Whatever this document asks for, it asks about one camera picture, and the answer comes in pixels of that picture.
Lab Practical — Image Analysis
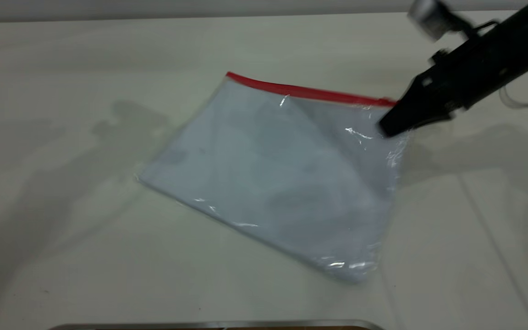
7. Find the silver metal frame rim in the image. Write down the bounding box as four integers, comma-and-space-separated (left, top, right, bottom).
46, 319, 386, 330

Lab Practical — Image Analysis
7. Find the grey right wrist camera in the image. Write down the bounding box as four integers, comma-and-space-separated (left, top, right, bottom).
407, 0, 468, 41

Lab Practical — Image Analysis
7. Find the clear plastic zip bag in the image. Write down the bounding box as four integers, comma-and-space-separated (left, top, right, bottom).
136, 71, 413, 284

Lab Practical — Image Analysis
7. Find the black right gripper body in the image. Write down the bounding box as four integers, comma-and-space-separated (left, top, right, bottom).
418, 38, 505, 116

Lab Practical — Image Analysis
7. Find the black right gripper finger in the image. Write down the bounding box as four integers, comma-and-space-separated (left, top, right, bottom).
382, 97, 452, 138
379, 79, 435, 131

